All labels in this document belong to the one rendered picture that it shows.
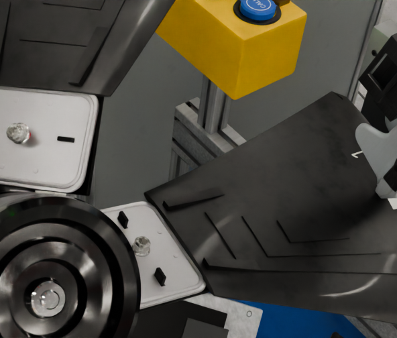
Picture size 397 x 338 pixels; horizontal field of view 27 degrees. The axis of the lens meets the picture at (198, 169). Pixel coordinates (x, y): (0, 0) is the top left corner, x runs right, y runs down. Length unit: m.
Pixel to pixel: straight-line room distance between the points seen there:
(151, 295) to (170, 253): 0.04
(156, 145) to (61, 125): 1.30
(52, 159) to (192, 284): 0.13
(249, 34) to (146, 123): 0.84
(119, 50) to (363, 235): 0.25
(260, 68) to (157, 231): 0.42
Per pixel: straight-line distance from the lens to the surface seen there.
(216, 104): 1.08
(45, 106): 0.54
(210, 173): 0.65
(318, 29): 2.00
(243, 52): 0.94
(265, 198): 0.64
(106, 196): 1.83
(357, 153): 0.72
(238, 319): 0.75
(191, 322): 0.72
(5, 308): 0.48
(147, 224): 0.60
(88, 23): 0.54
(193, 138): 1.15
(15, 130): 0.54
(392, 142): 0.64
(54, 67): 0.54
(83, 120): 0.53
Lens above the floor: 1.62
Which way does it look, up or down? 45 degrees down
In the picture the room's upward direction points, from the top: 8 degrees clockwise
